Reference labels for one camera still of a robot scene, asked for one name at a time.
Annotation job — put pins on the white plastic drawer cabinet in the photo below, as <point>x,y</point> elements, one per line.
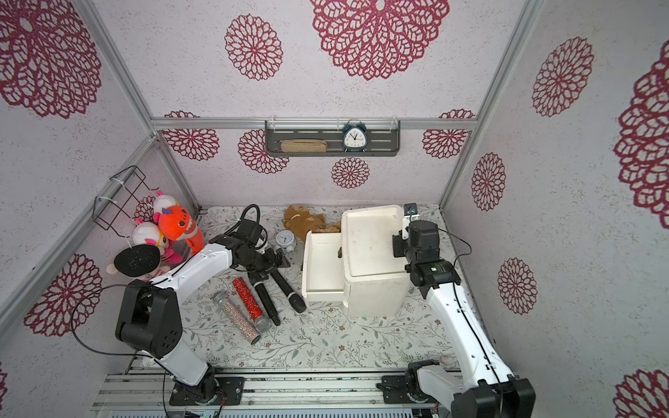
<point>375,281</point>

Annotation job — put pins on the green alarm clock on shelf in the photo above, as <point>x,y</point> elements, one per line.
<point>355,138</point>

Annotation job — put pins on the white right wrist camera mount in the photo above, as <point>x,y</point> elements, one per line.
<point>410,213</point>

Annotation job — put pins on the horizontal aluminium wall rail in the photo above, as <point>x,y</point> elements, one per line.
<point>313,124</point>

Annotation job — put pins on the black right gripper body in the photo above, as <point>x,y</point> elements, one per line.
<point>399,246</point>

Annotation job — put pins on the rainbow rhinestone microphone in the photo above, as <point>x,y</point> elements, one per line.
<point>246,328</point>

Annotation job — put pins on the tan pouch on shelf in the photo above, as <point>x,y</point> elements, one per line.
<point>304,146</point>

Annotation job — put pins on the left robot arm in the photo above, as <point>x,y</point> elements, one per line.
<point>150,316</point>

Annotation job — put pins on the black haired doll plush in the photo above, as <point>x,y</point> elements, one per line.
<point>142,262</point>

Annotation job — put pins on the small white alarm clock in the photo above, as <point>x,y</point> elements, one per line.
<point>286,240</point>

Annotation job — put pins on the red glitter microphone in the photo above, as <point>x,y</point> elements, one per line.
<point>258,318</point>

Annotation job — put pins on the aluminium corner frame post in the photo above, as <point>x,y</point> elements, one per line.
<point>527,21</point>

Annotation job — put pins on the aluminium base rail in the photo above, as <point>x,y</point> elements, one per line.
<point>239,392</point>

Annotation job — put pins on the black microphone long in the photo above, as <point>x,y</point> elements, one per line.
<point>266,300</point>

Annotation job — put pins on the pink white plush doll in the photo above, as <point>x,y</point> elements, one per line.
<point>151,235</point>

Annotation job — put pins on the orange fish plush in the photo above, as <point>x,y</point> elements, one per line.
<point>176,224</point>

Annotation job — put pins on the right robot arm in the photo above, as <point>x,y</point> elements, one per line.
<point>460,324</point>

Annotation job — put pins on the grey wall shelf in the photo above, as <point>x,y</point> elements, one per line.
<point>382,143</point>

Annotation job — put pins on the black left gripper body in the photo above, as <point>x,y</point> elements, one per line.
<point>260,264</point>

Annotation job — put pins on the brown teddy bear plush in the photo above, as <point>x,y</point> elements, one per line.
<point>300,221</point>

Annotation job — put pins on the black wire wall basket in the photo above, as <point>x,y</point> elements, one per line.
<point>130,203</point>

